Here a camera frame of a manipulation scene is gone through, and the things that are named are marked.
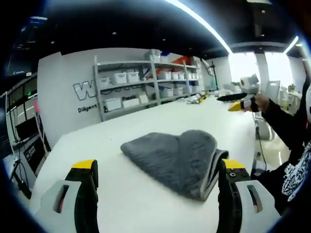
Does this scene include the rows of white storage boxes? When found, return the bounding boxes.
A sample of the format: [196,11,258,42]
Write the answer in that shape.
[99,50,202,111]

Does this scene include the grey metal shelving unit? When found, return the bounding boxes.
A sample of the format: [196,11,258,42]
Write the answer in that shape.
[93,49,205,122]

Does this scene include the black desk monitor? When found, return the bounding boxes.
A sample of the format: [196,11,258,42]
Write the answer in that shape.
[14,117,41,143]

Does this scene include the black tripod stand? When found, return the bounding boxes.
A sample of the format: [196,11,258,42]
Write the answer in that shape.
[207,60,221,92]

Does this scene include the dark hanging display screen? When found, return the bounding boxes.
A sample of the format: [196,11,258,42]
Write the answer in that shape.
[4,16,49,76]

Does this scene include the grey workbench cabinet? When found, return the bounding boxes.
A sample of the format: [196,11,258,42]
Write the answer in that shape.
[11,132,52,195]

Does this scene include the grey towel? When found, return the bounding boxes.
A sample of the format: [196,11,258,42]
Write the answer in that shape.
[121,130,230,202]

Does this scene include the person's right hand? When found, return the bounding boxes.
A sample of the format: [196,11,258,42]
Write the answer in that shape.
[249,93,270,113]

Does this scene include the pile of yellow black tools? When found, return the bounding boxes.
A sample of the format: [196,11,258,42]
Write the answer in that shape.
[186,93,211,105]

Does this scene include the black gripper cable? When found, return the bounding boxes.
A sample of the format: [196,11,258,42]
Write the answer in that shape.
[253,112,268,172]

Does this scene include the person in black sleeve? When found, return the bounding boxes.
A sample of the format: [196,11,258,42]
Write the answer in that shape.
[251,131,311,216]

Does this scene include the long ceiling light strip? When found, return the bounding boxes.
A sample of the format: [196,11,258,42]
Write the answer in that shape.
[167,0,234,54]

